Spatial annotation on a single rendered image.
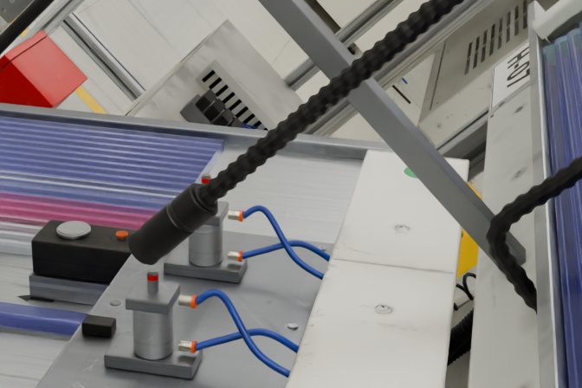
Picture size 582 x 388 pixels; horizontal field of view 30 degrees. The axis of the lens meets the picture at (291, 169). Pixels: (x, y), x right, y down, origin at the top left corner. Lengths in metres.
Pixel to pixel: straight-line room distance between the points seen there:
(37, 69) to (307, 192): 0.64
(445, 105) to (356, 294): 1.21
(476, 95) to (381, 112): 1.23
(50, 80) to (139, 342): 0.95
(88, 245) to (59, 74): 0.79
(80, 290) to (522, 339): 0.35
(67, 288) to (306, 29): 0.30
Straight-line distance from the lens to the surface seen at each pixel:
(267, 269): 0.71
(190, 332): 0.64
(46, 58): 1.55
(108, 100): 3.26
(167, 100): 2.09
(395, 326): 0.62
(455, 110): 1.84
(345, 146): 1.04
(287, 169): 1.01
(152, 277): 0.59
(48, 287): 0.80
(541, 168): 0.62
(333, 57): 0.59
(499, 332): 0.58
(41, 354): 0.74
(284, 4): 0.59
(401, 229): 0.73
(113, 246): 0.77
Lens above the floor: 1.52
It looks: 23 degrees down
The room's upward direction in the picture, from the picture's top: 51 degrees clockwise
